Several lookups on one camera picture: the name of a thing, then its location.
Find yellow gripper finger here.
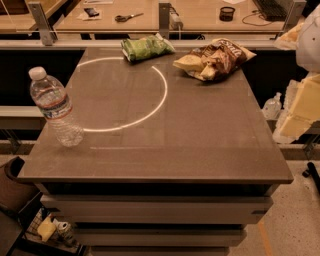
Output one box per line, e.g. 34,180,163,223
274,23,303,50
278,73,320,139

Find brown chip bag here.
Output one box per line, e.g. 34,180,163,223
173,38,256,81

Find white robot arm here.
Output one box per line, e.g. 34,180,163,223
273,5,320,143

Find sanitizer bottle left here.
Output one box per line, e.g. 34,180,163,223
262,92,282,120

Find green chip bag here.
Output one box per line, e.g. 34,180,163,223
121,33,175,62

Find clear plastic water bottle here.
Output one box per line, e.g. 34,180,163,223
29,66,84,147

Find black keyboard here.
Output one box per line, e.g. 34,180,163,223
252,0,287,22

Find black mesh cup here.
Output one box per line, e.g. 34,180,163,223
219,6,235,22

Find white power strip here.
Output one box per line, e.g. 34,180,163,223
169,7,183,30

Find black phone on paper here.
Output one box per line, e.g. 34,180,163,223
78,8,102,21

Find grey drawer cabinet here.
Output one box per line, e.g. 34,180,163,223
34,182,280,256

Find yellow cloth in basket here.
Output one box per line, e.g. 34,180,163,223
37,217,56,242

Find brown chair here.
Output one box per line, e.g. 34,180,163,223
0,157,41,220

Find black handled scissors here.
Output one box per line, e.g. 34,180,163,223
114,13,144,23

